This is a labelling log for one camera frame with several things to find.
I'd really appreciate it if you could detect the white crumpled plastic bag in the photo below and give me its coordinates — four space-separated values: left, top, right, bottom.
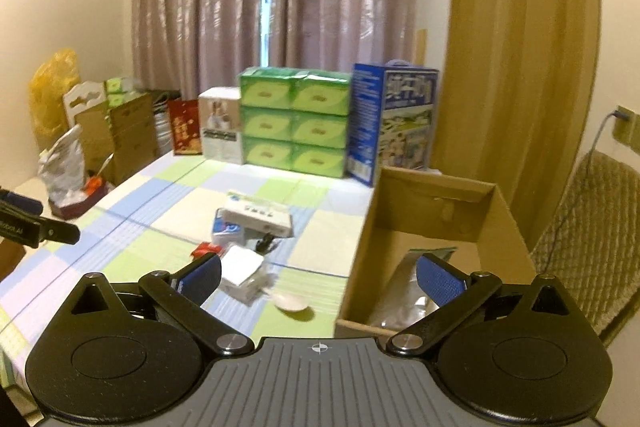
38 124 86 204

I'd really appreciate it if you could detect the open cardboard box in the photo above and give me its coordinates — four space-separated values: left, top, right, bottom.
333 166 537 339

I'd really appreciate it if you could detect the white plastic spoon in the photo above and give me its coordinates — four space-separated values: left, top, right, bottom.
262 287 309 313

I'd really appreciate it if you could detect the red snack packet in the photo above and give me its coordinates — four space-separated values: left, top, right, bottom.
191 242 222 259

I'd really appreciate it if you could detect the white photo product box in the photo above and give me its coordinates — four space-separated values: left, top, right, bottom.
198 87 243 165

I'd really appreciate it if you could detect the brown curtain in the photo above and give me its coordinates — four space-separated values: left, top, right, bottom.
433 0 601 246

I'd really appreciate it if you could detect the checkered tablecloth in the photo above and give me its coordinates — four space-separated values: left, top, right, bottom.
1 154 372 384

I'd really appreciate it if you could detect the quilted chair back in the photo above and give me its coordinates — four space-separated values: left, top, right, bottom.
532 152 639 346

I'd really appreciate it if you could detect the clear blue floss box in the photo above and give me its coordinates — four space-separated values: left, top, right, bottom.
212 208 245 247

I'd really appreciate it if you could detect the blue milk carton box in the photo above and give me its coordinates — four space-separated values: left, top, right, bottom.
346 61 439 186

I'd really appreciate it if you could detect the striped shopping bag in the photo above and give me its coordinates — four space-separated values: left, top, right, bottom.
150 90 181 156

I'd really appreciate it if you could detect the green tissue pack stack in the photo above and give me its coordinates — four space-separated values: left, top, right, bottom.
240 67 350 178

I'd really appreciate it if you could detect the yellow plastic bag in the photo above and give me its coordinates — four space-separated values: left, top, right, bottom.
28 49 80 141

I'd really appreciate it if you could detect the red gift bag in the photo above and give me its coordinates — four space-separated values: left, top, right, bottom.
167 98 202 155

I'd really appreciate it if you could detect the white rectangular medicine box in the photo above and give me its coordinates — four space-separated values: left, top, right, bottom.
221 191 293 237

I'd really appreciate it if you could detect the wall socket with plug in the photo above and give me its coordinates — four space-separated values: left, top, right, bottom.
612 106 640 154

